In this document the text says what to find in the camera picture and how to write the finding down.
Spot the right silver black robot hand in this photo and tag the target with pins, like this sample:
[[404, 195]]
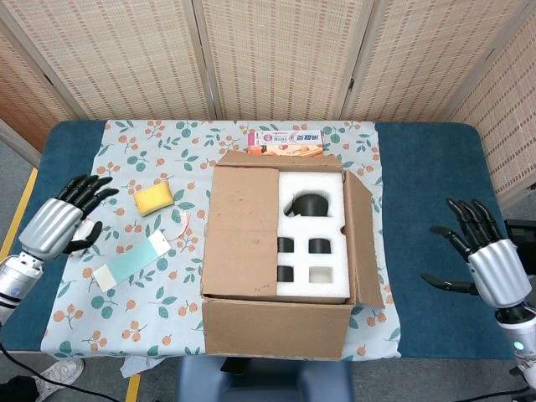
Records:
[[500, 272]]

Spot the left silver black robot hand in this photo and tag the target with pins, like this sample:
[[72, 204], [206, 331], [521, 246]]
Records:
[[50, 228]]

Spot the brown cardboard box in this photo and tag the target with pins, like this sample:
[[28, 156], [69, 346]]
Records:
[[243, 234]]

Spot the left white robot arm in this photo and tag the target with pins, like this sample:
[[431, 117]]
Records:
[[17, 280]]

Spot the orange biscuit box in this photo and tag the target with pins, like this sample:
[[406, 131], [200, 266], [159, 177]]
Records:
[[285, 150]]

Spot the pink white toothpaste box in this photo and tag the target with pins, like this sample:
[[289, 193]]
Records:
[[285, 137]]

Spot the white paper roll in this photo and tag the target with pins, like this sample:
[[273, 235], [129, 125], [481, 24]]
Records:
[[86, 229]]

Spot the black device at table side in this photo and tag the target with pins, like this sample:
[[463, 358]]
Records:
[[523, 234]]

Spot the teal and white paper card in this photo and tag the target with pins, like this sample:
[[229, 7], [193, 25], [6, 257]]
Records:
[[132, 259]]

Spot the yellow sponge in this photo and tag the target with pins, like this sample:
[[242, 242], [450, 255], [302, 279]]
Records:
[[153, 199]]

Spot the clear plastic scrap red edge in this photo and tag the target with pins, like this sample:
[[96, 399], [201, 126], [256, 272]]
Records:
[[184, 226]]

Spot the white sneaker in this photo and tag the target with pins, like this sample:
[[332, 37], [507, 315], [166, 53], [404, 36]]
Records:
[[63, 374]]

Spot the black cup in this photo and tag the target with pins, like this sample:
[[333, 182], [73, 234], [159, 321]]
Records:
[[320, 245], [286, 274], [287, 245]]

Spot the white foam insert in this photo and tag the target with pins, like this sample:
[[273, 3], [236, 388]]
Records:
[[305, 226]]

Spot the black teapot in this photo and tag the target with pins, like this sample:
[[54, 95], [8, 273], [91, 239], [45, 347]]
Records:
[[310, 205]]

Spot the blue padded seat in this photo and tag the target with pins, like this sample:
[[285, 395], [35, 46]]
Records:
[[264, 383]]

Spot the woven wicker folding screen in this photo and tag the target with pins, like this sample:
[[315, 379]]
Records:
[[276, 58]]

